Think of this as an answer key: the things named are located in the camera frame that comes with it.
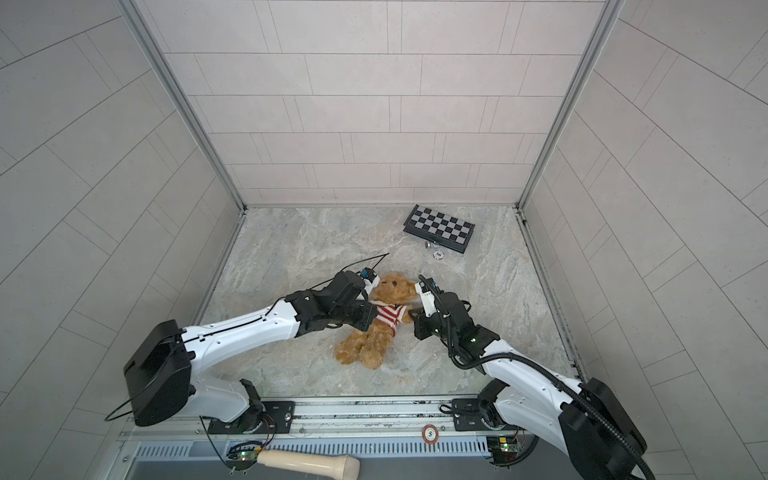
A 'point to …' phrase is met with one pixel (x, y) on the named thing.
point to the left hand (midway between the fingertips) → (386, 314)
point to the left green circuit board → (242, 457)
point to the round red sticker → (430, 434)
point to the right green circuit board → (504, 449)
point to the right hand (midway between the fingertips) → (408, 316)
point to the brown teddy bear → (369, 347)
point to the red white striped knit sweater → (389, 314)
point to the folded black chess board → (439, 228)
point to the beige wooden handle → (332, 466)
